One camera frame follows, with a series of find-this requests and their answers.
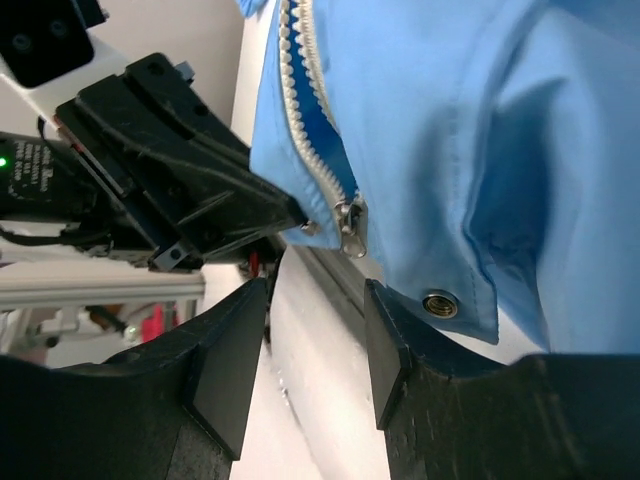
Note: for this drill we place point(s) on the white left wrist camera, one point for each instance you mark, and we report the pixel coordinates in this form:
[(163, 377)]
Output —
[(48, 54)]

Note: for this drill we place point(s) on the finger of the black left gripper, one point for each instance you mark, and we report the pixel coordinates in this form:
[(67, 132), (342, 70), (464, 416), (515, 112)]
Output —
[(207, 217), (170, 129)]

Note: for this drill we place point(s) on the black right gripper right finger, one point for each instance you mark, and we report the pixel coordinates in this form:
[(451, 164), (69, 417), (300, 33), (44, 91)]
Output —
[(449, 413)]

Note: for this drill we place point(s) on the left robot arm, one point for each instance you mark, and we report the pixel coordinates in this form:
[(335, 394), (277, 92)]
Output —
[(30, 185)]

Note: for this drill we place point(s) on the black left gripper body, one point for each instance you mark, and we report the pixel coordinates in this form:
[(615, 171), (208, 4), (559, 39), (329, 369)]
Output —
[(92, 194)]

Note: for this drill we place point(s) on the light blue zip jacket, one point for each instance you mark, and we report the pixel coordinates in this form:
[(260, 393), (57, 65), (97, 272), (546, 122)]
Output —
[(485, 154)]

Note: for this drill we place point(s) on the aluminium rail frame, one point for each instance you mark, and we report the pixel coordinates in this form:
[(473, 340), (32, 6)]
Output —
[(73, 282)]

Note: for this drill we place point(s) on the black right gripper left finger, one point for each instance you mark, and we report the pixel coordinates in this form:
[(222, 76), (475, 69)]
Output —
[(175, 407)]

